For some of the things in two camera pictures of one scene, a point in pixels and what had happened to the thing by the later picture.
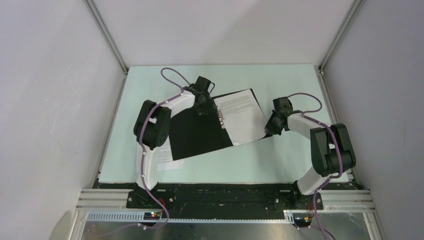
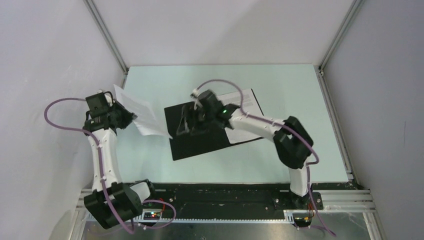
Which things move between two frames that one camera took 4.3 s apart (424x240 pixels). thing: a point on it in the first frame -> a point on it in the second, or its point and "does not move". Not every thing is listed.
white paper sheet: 244,120 does not move
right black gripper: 269,129 -> 187,114
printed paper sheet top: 164,160 -> 146,123
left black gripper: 209,106 -> 129,117
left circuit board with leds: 151,216 does not move
